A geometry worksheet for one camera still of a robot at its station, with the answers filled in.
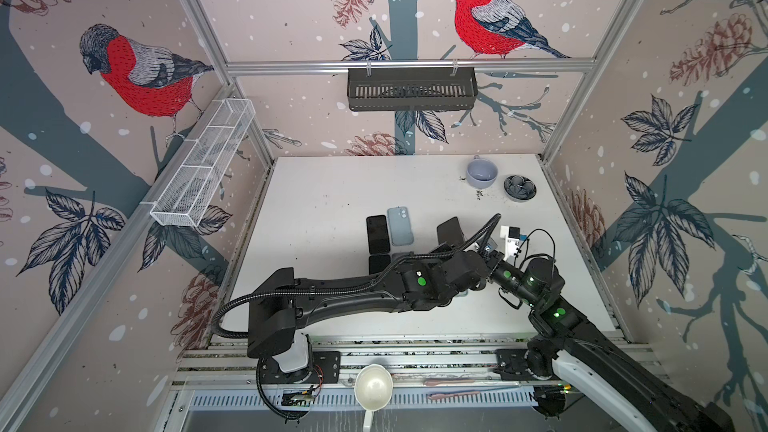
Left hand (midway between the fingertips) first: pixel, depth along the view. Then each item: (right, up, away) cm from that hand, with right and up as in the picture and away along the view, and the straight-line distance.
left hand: (461, 250), depth 71 cm
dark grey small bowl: (+30, +15, +36) cm, 50 cm away
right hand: (0, -1, +1) cm, 1 cm away
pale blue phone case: (-14, +1, +30) cm, 33 cm away
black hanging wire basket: (-10, +50, +33) cm, 60 cm away
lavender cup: (+17, +20, +41) cm, 49 cm away
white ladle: (-21, -33, -1) cm, 39 cm away
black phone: (0, +3, +13) cm, 13 cm away
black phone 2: (-22, -1, +27) cm, 34 cm away
